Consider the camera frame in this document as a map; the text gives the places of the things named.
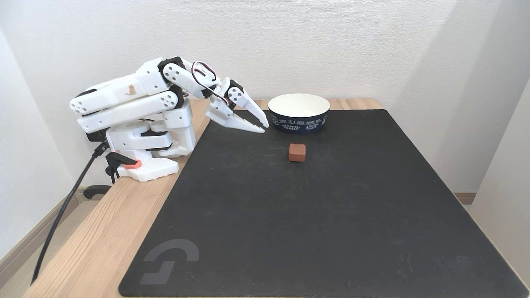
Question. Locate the black clamp orange pad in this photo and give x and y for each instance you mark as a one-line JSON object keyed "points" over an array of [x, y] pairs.
{"points": [[119, 160]]}

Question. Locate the black power adapter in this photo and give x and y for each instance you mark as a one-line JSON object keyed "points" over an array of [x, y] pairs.
{"points": [[97, 135]]}

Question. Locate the navy paper bowl white inside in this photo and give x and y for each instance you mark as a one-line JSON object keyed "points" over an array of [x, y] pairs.
{"points": [[299, 116]]}

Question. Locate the black desk mat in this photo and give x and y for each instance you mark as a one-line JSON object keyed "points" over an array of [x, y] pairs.
{"points": [[314, 215]]}

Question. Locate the brown cube toy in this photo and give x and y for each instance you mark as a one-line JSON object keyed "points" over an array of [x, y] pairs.
{"points": [[297, 152]]}

